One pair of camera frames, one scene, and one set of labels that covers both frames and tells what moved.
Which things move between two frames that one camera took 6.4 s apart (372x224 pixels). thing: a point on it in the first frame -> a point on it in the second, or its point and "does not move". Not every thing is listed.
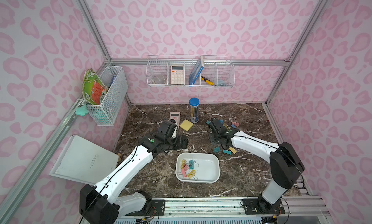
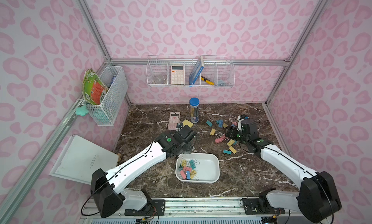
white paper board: x=85 y=162 does not move
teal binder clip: x=191 y=164 does not move
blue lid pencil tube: x=194 y=103 does not move
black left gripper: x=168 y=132 -> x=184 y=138
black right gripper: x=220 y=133 -> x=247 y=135
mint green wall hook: x=82 y=110 does not move
